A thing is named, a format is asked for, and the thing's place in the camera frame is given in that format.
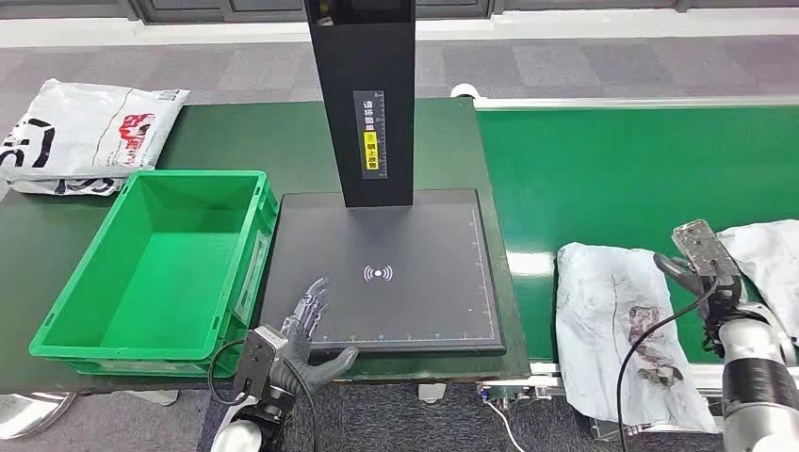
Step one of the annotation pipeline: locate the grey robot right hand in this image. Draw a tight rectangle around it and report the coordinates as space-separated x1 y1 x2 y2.
652 250 745 326

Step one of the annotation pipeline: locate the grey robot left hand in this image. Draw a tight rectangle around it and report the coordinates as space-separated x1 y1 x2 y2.
273 276 362 398

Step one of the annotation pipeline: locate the grey parcel bag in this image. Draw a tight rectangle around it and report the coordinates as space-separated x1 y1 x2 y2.
554 241 720 435
715 218 799 348

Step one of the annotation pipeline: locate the black scanner machine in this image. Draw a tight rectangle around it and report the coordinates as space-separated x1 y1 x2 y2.
258 0 508 358

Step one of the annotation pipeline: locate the green conveyor belt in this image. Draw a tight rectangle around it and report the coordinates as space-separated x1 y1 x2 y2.
475 105 799 365

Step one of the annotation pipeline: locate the small circuit board box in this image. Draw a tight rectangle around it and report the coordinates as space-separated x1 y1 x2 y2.
477 379 533 404

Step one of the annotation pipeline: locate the white table foot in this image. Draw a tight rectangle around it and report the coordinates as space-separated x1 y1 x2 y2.
120 389 180 408

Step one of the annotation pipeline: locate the green plastic crate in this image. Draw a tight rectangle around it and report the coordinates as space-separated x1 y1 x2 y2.
29 169 280 379

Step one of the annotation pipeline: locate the round chrome stand base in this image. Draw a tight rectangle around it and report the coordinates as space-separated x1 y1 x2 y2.
0 391 78 442

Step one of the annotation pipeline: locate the flat white black-print mailer bag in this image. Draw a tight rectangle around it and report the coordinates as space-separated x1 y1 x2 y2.
7 167 137 199

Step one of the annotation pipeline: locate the large white printed mailer bag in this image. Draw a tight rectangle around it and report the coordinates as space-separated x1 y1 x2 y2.
0 77 191 184

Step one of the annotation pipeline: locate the dark framed glass partition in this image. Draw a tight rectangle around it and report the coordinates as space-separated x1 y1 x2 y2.
0 0 799 26

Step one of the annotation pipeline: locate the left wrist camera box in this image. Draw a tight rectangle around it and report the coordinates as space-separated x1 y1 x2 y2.
234 326 290 400

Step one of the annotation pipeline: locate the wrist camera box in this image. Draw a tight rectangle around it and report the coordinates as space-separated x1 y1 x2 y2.
234 326 290 400
671 218 742 283

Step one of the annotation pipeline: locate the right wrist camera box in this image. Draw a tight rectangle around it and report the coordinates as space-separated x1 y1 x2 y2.
671 218 742 283

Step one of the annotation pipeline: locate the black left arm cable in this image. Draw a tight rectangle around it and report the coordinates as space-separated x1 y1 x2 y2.
206 338 319 452

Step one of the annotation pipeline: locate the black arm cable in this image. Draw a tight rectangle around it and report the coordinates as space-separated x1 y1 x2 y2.
615 273 720 452
206 338 319 452

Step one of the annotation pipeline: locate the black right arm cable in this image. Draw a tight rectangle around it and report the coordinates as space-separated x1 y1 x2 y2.
615 273 720 452

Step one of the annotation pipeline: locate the thin white cable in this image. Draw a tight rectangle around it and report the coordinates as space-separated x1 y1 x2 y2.
485 398 527 452

